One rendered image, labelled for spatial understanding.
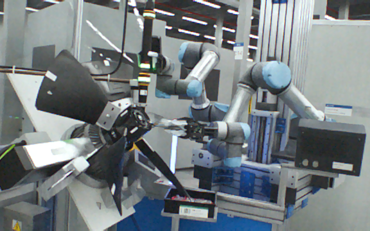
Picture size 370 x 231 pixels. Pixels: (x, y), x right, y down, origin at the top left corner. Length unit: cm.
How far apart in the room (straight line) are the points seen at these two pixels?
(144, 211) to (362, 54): 206
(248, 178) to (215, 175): 19
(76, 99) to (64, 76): 8
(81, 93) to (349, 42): 230
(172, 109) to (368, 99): 316
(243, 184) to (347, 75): 139
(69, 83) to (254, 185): 124
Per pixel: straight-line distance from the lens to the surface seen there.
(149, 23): 136
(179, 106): 541
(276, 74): 151
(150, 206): 182
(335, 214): 311
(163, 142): 531
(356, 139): 148
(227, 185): 207
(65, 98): 114
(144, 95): 134
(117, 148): 106
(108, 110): 122
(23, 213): 142
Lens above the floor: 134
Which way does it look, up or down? 4 degrees down
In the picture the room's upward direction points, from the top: 5 degrees clockwise
